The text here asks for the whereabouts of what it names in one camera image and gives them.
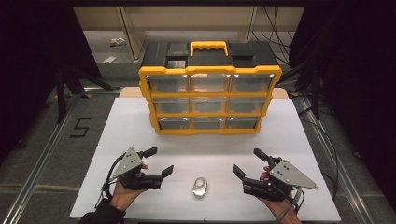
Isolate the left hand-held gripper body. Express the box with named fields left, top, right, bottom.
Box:
left=110, top=147, right=163, bottom=191

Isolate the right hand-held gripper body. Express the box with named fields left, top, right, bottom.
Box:
left=242, top=157, right=319, bottom=203

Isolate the small silver metal part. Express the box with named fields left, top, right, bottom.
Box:
left=191, top=176, right=208, bottom=200

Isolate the clear plastic drawer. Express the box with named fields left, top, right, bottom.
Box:
left=192, top=117, right=226, bottom=131

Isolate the yellow black organizer cabinet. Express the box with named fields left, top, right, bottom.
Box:
left=138, top=40, right=283, bottom=136

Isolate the person's left hand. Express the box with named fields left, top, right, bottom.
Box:
left=108, top=163, right=149, bottom=213

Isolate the person's right hand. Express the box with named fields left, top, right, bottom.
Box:
left=259, top=166, right=303, bottom=224

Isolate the set of clear bins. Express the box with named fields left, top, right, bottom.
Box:
left=147, top=74, right=276, bottom=131

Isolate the black metal stand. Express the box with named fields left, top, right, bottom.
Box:
left=275, top=60, right=322, bottom=121

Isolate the black tripod stand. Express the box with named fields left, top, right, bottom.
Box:
left=55, top=63, right=120, bottom=125

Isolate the crumpled white paper scrap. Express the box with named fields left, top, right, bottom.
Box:
left=109, top=37, right=127, bottom=48

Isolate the dark curtain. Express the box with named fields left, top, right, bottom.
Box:
left=289, top=0, right=396, bottom=213
left=0, top=0, right=102, bottom=162

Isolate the beige wooden shelf unit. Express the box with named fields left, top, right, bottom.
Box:
left=73, top=6, right=305, bottom=61

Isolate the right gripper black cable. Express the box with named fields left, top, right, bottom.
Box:
left=293, top=189, right=307, bottom=216

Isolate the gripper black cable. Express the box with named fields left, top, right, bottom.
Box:
left=94, top=152, right=127, bottom=209
left=293, top=189, right=307, bottom=216

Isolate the right gripper grey cable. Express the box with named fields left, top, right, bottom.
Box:
left=273, top=186, right=304, bottom=224

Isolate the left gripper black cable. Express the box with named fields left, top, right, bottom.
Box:
left=94, top=152, right=127, bottom=209

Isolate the black floor cable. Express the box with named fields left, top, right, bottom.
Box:
left=297, top=105, right=340, bottom=200

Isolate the long aluminium rail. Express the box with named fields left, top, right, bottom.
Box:
left=298, top=96, right=396, bottom=224
left=0, top=92, right=82, bottom=224

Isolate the short aluminium rail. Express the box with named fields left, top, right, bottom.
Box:
left=81, top=87, right=121, bottom=94

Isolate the black cable bundle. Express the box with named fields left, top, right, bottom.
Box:
left=248, top=6, right=300, bottom=66

